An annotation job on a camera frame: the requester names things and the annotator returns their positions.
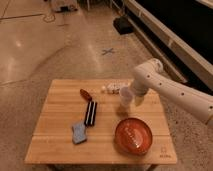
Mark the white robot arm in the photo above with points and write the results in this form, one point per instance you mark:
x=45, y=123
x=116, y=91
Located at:
x=148, y=75

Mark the white patterned small object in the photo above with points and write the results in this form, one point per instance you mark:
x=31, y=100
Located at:
x=113, y=88

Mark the brown red small object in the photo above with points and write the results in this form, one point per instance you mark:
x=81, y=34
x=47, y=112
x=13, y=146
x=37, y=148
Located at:
x=85, y=95

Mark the wooden table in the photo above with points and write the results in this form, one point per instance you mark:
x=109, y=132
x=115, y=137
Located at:
x=78, y=121

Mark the orange red bowl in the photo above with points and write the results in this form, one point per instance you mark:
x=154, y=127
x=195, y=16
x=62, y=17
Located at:
x=133, y=136

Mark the blue sponge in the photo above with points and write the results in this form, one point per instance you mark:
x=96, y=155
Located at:
x=79, y=133

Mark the white long rail frame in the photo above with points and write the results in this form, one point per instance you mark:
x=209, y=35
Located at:
x=178, y=32

